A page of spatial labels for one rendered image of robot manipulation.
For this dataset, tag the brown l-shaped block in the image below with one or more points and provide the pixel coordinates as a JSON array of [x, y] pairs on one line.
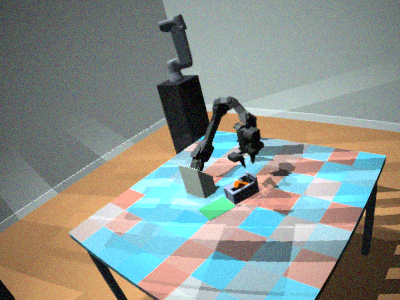
[[239, 184]]

